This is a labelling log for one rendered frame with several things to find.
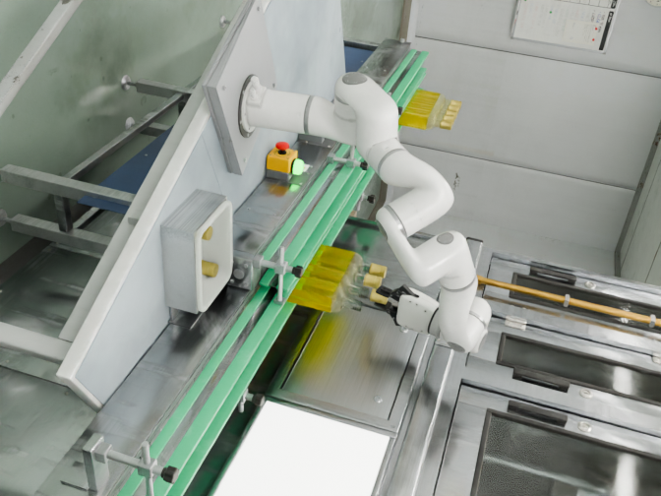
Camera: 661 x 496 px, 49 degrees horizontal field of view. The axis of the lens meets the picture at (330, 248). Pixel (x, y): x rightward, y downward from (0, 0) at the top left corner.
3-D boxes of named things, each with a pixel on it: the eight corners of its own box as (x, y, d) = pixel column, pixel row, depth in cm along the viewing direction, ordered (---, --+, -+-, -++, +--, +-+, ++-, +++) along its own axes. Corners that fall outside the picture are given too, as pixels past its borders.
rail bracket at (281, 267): (251, 298, 183) (298, 311, 180) (252, 243, 174) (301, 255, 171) (256, 291, 186) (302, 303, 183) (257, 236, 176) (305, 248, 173)
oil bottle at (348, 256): (287, 263, 209) (358, 280, 205) (287, 246, 206) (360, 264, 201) (294, 252, 214) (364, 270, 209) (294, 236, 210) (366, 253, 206)
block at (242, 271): (225, 286, 184) (251, 292, 182) (225, 255, 178) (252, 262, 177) (231, 279, 186) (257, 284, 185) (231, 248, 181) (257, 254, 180)
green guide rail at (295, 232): (259, 261, 182) (288, 269, 180) (259, 258, 181) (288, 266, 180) (411, 50, 322) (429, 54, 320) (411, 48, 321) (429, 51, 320)
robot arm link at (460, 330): (449, 257, 170) (465, 312, 185) (423, 298, 164) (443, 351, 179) (481, 266, 165) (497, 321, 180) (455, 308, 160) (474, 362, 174)
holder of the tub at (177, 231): (166, 324, 170) (197, 332, 169) (159, 224, 155) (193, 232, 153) (200, 282, 184) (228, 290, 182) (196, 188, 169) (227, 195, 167)
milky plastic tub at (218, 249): (166, 307, 167) (201, 317, 165) (160, 225, 154) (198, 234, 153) (201, 267, 181) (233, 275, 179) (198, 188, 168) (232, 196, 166)
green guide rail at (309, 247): (258, 284, 186) (287, 292, 184) (258, 281, 186) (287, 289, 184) (409, 67, 326) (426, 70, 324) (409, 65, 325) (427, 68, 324)
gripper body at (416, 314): (442, 329, 193) (404, 312, 197) (448, 299, 187) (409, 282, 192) (429, 344, 187) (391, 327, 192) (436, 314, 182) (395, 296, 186)
